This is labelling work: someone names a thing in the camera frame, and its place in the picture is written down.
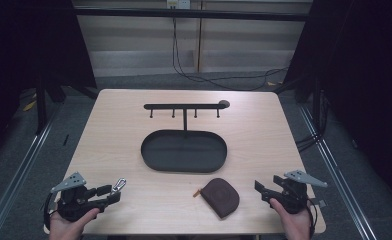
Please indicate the black curtain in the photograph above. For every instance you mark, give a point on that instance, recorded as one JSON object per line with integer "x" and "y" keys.
{"x": 27, "y": 43}
{"x": 367, "y": 83}

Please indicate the person's right hand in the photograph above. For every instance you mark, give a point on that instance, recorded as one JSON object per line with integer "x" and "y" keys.
{"x": 295, "y": 225}

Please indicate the silver carabiner clip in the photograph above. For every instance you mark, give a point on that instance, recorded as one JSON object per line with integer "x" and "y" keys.
{"x": 118, "y": 185}

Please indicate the brown zip pouch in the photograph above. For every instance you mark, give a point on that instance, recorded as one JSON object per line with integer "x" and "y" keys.
{"x": 221, "y": 198}

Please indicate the yellow tape piece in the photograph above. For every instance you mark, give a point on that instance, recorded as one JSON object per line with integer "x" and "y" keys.
{"x": 271, "y": 83}
{"x": 29, "y": 106}

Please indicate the metal floor rail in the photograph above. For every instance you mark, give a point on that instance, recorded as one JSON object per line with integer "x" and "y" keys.
{"x": 20, "y": 170}
{"x": 337, "y": 180}

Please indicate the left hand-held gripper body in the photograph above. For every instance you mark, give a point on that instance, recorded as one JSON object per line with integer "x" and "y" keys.
{"x": 73, "y": 201}

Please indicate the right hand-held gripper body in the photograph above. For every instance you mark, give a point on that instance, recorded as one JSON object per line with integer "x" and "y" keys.
{"x": 294, "y": 196}

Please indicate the black horizontal frame bar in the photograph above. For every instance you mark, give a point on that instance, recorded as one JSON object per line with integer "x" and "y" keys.
{"x": 190, "y": 14}

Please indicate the black metal stand post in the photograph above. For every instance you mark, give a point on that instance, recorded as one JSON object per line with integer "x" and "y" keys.
{"x": 41, "y": 106}
{"x": 316, "y": 106}

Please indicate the person's left hand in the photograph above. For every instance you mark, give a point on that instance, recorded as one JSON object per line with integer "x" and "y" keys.
{"x": 65, "y": 228}

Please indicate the black hook rack with tray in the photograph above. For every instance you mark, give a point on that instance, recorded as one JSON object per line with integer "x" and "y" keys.
{"x": 184, "y": 151}

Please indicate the white wall outlet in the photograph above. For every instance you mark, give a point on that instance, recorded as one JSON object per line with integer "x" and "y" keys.
{"x": 178, "y": 4}

